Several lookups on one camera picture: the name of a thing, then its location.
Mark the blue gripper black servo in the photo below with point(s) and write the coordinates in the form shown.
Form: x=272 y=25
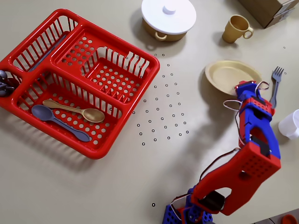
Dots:
x=245 y=88

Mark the tan plastic plate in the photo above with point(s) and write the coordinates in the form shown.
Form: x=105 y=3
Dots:
x=229 y=74

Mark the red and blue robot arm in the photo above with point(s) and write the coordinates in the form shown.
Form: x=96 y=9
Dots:
x=245 y=168

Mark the grey plastic fork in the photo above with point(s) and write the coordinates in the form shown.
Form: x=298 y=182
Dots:
x=278 y=74

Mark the tan plastic cup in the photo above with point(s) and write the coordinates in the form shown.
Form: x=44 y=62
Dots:
x=231 y=35

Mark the white translucent cup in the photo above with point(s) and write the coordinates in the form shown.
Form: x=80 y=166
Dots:
x=289 y=126

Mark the cardboard box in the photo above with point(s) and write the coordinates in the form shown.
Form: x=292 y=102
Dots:
x=261 y=9

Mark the white pot lid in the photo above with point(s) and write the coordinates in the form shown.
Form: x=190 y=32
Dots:
x=163 y=21

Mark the red round cap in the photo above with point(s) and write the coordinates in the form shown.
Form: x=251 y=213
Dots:
x=289 y=219

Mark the tan plastic spoon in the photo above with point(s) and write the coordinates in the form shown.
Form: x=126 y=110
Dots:
x=93 y=115

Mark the red plastic dish rack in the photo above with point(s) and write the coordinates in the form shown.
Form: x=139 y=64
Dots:
x=98 y=152

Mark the grey plastic knife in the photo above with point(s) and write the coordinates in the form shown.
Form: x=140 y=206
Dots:
x=47 y=51

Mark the grey plastic spoon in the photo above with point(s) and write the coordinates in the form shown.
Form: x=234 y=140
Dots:
x=42 y=112

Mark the grey upright spoon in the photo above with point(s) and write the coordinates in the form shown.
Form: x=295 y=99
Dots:
x=2 y=74

